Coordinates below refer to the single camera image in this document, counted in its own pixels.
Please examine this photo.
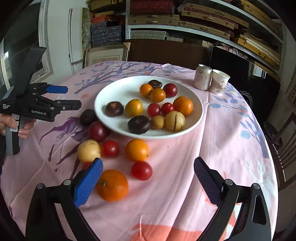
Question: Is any person's left hand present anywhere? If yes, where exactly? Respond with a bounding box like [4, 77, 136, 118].
[0, 114, 36, 140]

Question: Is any red cherry tomato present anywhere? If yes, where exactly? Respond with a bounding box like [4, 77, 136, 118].
[82, 162, 92, 170]

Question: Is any large orange mandarin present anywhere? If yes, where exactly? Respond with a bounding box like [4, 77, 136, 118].
[95, 169, 129, 202]

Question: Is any dark purple mangosteen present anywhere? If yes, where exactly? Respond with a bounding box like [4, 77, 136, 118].
[79, 109, 98, 126]

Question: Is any pale yellow round fruit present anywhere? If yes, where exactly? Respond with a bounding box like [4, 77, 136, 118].
[77, 140, 102, 163]

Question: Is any small red tomato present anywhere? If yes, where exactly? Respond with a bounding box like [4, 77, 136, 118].
[147, 103, 161, 118]
[161, 102, 175, 116]
[102, 140, 119, 158]

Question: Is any dark red plum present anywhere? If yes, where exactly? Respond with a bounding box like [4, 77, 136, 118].
[88, 120, 111, 143]

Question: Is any orange beside plate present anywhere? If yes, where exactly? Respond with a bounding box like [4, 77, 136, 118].
[125, 139, 149, 162]

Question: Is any dark wooden chair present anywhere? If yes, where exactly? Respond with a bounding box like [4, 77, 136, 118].
[263, 113, 295, 191]

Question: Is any framed picture leaning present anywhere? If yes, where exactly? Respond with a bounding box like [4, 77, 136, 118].
[84, 42, 131, 67]

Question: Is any small tan fruit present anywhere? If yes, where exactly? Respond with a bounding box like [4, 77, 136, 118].
[151, 115, 165, 130]

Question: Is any small orange citrus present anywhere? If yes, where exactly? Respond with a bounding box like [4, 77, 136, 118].
[173, 96, 194, 116]

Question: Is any white oval plate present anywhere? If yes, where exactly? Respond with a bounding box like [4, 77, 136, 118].
[94, 75, 205, 140]

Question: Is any small orange on plate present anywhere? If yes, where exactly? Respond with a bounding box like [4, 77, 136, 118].
[139, 84, 153, 98]

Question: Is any dark brown fruit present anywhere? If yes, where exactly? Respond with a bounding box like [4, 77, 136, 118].
[148, 80, 163, 89]

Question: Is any small yellow-orange citrus on plate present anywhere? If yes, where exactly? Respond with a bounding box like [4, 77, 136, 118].
[150, 88, 166, 103]

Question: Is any white paper cup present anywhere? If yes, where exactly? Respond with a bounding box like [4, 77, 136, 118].
[210, 69, 230, 96]

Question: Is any white drink can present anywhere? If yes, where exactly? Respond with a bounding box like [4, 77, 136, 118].
[194, 64, 212, 90]

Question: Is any white metal shelf unit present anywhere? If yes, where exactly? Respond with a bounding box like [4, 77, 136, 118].
[125, 1, 285, 76]

